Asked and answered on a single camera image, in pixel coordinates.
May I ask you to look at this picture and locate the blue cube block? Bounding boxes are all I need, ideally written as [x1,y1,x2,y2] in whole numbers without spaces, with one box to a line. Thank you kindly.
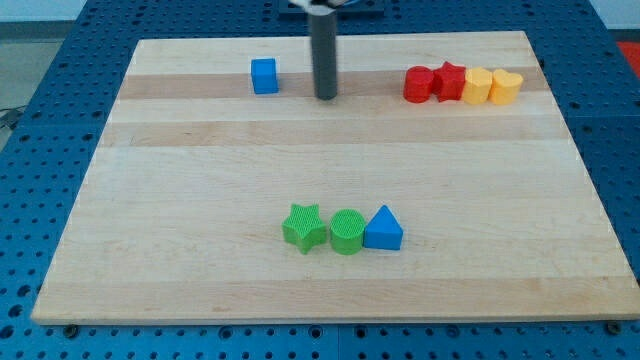
[251,58,279,94]

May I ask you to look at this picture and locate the yellow heart block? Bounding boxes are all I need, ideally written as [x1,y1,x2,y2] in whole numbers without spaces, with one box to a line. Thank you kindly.
[488,69,524,105]

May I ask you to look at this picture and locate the yellow pentagon block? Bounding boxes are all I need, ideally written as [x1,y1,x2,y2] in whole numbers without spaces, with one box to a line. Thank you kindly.
[461,67,493,105]

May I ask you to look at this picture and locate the blue triangle block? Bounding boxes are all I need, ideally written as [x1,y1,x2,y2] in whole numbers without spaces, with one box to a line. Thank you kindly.
[363,205,404,251]

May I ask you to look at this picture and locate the green star block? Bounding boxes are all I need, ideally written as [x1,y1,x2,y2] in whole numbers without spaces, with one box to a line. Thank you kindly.
[281,204,327,255]

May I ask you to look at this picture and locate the red cylinder block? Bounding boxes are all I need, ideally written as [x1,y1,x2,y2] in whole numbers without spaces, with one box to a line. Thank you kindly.
[403,66,434,103]

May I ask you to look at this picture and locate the red star block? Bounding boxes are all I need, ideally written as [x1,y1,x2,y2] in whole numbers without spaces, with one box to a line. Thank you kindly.
[432,61,466,102]

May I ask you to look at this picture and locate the green cylinder block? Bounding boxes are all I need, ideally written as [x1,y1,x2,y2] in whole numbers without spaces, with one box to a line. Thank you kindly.
[330,209,366,255]

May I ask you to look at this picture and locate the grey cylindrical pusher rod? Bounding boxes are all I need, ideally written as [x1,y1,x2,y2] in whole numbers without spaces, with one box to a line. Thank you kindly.
[307,5,338,100]

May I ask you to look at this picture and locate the wooden board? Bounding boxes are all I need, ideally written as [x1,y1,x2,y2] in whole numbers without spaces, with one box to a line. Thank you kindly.
[31,31,639,325]

